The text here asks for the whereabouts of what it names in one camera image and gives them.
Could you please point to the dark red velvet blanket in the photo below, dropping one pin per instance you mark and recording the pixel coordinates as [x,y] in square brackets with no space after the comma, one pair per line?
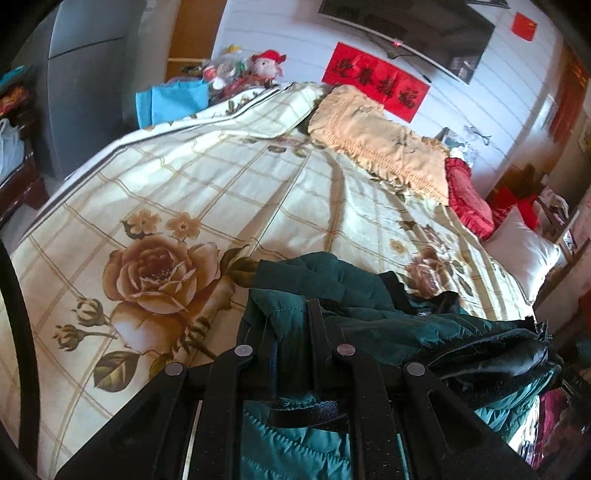
[563,421]

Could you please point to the grey refrigerator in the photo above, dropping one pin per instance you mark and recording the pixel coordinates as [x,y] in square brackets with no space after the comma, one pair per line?
[77,55]

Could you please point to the light blue cloth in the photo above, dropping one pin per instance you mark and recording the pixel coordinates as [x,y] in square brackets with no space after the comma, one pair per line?
[170,102]

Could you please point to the wall-mounted black television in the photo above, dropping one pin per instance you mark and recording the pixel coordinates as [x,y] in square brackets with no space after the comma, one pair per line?
[450,35]

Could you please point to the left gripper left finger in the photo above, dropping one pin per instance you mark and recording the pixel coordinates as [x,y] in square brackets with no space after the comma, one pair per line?
[267,362]

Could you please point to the pink plush toy red hat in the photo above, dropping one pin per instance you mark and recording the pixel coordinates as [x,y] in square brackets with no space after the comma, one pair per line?
[265,67]

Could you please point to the dark green quilted jacket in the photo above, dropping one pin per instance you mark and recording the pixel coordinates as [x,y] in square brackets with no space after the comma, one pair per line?
[427,391]

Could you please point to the framed photo at headboard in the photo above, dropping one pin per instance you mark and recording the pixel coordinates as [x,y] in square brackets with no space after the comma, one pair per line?
[458,146]

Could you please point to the cream floral bed quilt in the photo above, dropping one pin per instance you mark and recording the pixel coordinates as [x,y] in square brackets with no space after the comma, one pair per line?
[126,268]

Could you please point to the white pillow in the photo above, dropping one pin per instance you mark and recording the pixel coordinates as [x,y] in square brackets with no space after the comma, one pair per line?
[527,256]

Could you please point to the red heart-shaped cushion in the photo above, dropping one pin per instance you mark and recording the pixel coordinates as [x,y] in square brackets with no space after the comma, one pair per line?
[473,211]

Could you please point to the yellow frilled pillow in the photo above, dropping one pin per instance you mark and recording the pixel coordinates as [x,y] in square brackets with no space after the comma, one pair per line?
[349,121]

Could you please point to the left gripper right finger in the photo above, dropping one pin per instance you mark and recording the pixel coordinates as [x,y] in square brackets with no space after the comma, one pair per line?
[327,364]

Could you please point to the red banner with characters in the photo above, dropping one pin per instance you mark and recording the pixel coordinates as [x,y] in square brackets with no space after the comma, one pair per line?
[397,90]

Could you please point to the wooden chair with floral cushion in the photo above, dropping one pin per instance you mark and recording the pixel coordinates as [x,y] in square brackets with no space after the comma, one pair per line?
[557,223]

